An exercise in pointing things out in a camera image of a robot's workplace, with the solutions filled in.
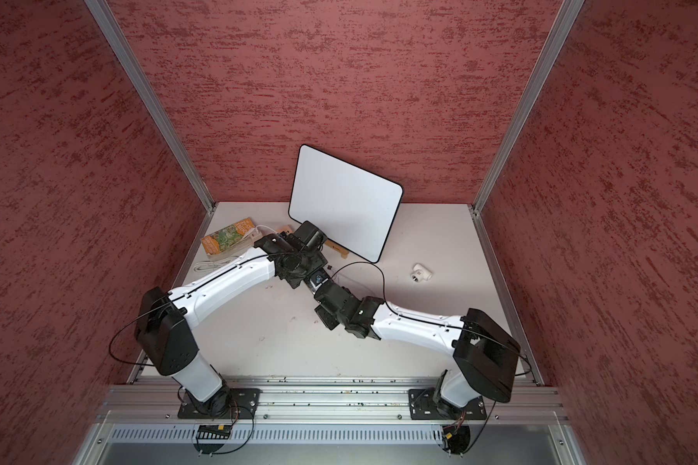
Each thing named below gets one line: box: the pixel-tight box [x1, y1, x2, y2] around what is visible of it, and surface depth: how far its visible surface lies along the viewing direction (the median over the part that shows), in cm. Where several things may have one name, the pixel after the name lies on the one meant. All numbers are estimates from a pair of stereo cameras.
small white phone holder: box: [410, 263, 434, 282], surface depth 99 cm
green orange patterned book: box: [200, 217, 255, 260], surface depth 108 cm
